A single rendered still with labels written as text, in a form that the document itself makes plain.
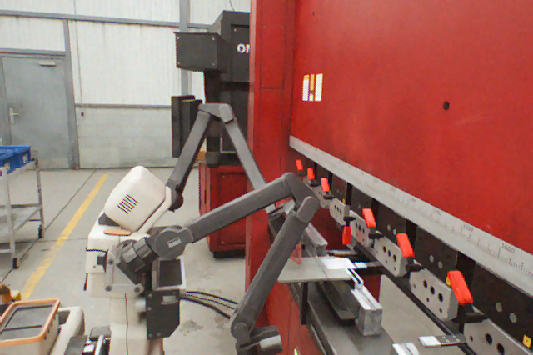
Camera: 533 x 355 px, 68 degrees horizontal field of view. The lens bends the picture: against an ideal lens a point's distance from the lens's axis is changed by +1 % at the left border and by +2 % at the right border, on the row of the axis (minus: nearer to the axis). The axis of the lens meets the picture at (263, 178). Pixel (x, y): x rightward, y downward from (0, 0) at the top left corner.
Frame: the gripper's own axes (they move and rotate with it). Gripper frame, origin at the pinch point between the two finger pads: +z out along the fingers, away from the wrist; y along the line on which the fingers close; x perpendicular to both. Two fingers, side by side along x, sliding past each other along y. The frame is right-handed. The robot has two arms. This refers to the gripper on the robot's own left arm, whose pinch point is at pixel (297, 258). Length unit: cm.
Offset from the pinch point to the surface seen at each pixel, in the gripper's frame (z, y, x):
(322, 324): 15.7, -18.9, 3.2
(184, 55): -89, 102, 1
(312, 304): 15.9, -6.3, 3.2
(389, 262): -8.3, -40.7, -21.1
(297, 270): 2.3, -3.5, 2.0
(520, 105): -46, -75, -43
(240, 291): 90, 164, 54
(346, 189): -17.6, -5.9, -26.6
